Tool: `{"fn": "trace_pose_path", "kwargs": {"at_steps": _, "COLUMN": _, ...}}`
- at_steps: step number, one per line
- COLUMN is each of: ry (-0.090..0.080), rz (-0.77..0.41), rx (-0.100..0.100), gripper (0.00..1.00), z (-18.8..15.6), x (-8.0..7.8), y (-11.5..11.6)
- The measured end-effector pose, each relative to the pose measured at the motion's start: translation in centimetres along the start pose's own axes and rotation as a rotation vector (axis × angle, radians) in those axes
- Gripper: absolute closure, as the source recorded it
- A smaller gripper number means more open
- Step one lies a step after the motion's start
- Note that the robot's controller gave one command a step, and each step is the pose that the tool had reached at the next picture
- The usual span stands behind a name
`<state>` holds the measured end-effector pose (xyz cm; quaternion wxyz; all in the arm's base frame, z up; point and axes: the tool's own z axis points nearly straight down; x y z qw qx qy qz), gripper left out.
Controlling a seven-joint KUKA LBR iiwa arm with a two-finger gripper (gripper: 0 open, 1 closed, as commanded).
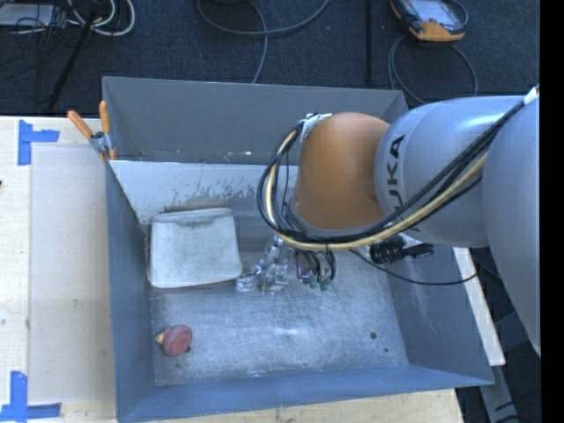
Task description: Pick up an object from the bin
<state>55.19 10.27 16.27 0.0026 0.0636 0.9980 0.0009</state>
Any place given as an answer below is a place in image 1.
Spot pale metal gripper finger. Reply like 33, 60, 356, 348
236, 234, 286, 293
261, 257, 295, 296

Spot red round toy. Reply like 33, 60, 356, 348
154, 324, 194, 358

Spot white plastic cup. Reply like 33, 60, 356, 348
146, 206, 244, 290

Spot grey metal bin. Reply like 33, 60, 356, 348
100, 75, 496, 423

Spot black cylinder on white bracket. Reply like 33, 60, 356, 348
368, 234, 435, 266

